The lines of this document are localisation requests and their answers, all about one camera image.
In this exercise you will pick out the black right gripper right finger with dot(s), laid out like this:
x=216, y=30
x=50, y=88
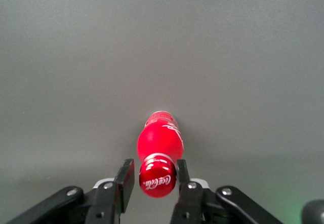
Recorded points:
x=192, y=203

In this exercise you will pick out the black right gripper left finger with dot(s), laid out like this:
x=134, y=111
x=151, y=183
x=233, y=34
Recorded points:
x=101, y=203

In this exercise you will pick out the red coke bottle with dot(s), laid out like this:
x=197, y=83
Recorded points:
x=159, y=145

